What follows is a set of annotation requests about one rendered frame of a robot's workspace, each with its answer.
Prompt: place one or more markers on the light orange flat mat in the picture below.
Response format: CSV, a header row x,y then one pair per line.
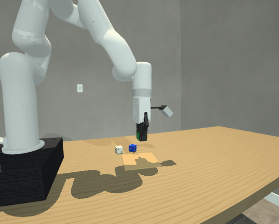
x,y
140,161

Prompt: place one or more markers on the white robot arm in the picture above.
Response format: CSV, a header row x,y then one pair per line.
x,y
19,73

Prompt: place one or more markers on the white die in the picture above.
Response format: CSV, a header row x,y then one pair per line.
x,y
119,149

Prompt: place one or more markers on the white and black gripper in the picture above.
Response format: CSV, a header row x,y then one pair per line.
x,y
142,115

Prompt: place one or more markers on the blue die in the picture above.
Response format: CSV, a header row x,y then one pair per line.
x,y
132,147

